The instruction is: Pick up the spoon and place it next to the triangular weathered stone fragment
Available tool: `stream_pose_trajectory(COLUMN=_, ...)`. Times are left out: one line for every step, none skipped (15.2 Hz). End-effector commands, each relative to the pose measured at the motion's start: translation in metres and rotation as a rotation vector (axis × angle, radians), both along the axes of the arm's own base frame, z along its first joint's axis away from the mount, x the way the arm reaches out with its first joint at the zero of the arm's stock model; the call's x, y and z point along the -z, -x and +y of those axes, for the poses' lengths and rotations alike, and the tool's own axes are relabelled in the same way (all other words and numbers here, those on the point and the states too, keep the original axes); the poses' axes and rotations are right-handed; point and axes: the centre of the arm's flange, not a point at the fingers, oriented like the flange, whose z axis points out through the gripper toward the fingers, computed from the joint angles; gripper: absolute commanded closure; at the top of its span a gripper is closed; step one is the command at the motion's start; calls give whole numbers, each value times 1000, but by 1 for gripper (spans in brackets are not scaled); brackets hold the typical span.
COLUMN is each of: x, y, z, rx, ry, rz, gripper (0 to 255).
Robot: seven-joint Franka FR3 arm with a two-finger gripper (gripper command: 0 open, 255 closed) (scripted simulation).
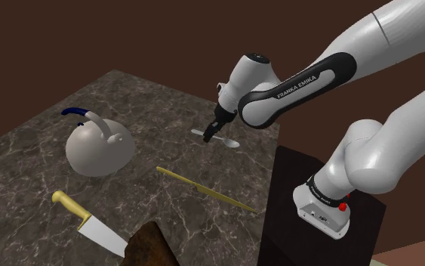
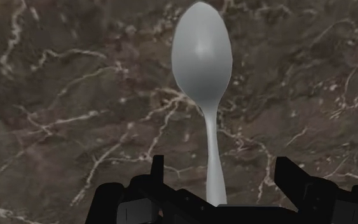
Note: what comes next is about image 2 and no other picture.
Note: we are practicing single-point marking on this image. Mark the grey metal spoon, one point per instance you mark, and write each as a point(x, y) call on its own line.
point(202, 62)

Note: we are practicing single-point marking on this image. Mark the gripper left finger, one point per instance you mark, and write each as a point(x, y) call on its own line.
point(149, 192)

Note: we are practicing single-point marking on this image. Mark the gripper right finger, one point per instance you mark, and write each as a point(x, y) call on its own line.
point(309, 189)

